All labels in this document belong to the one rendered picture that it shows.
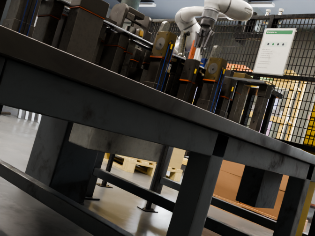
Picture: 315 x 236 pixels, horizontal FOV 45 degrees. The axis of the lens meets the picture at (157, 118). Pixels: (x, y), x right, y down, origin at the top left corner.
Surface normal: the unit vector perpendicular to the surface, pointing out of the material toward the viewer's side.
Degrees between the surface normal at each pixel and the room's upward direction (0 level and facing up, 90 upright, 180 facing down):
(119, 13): 90
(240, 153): 90
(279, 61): 90
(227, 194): 90
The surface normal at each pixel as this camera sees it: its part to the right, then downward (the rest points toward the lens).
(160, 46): -0.71, -0.22
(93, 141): 0.73, 0.19
